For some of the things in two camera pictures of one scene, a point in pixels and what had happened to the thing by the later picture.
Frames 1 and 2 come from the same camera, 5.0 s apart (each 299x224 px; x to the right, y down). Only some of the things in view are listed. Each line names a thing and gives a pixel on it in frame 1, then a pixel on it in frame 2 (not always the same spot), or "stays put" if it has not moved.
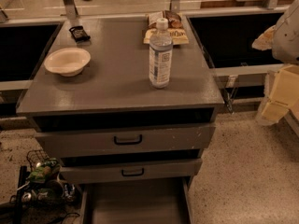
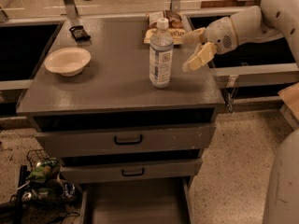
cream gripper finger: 281,91 -> 206,52
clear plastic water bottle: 161,51 stays put
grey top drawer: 121,141 stays put
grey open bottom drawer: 160,202 stays put
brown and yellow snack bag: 175,26 stays put
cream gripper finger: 264,41 -> 195,37
